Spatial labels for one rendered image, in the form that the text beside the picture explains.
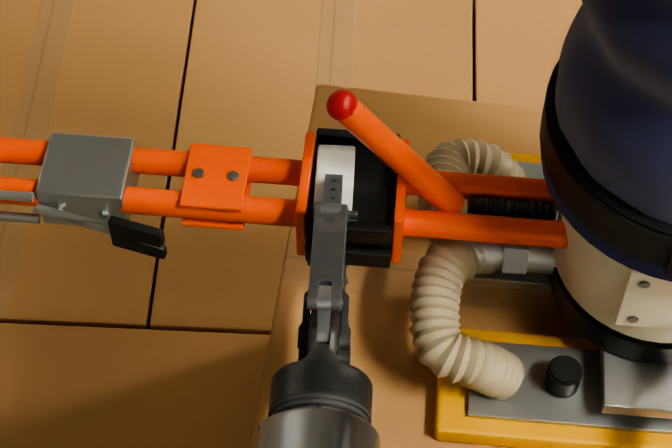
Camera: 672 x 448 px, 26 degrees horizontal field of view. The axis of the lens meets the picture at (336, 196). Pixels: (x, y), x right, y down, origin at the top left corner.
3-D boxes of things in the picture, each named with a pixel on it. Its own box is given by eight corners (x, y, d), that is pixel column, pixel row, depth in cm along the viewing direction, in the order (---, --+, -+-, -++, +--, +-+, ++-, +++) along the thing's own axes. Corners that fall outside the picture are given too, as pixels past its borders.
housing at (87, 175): (141, 167, 122) (136, 134, 118) (127, 234, 118) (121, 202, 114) (59, 160, 122) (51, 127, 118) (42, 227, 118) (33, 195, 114)
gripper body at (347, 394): (265, 398, 102) (275, 285, 107) (269, 450, 108) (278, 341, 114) (372, 403, 101) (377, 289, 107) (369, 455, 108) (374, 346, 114)
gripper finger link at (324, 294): (306, 370, 107) (303, 349, 102) (310, 303, 109) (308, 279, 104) (338, 372, 107) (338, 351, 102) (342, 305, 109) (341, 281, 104)
